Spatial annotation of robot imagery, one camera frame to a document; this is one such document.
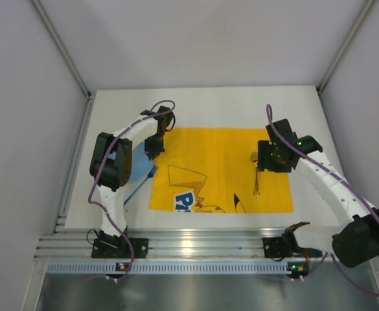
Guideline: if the blue plastic plate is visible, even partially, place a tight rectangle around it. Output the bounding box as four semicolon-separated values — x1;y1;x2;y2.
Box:
104;142;154;184

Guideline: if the gold spoon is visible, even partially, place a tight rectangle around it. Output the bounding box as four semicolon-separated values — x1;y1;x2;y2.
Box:
250;152;260;198

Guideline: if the yellow pikachu place mat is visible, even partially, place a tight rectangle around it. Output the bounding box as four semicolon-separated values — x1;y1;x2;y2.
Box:
149;128;293;214

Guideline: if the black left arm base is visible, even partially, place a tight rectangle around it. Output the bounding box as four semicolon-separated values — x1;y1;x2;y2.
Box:
91;231;149;259

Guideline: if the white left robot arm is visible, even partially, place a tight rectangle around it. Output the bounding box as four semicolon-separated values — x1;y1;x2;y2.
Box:
87;106;175;238

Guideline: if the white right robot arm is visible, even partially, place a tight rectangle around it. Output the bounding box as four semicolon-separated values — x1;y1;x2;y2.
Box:
257;119;379;268

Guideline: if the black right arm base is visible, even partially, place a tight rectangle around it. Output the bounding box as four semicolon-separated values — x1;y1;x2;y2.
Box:
262;222;323;261

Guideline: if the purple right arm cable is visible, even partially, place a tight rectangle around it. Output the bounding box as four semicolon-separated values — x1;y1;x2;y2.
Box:
265;103;379;297

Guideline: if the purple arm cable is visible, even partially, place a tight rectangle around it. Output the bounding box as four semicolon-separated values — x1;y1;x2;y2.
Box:
87;99;176;282
265;103;379;297

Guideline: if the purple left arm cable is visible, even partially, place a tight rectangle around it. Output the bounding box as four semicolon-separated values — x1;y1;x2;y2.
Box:
87;99;176;282

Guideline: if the aluminium front frame rail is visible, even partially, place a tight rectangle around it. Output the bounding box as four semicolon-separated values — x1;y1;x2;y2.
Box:
34;228;283;260

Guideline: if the left aluminium frame post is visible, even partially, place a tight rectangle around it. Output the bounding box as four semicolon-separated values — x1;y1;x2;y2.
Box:
28;0;91;98

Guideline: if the aluminium frame post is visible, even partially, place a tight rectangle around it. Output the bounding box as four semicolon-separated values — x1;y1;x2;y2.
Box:
28;0;91;98
316;0;378;96

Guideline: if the perforated metal cable duct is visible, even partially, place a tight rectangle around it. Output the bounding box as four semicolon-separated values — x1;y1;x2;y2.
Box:
46;262;310;275

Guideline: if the right aluminium frame post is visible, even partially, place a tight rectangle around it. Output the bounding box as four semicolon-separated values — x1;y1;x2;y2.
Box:
316;0;378;96

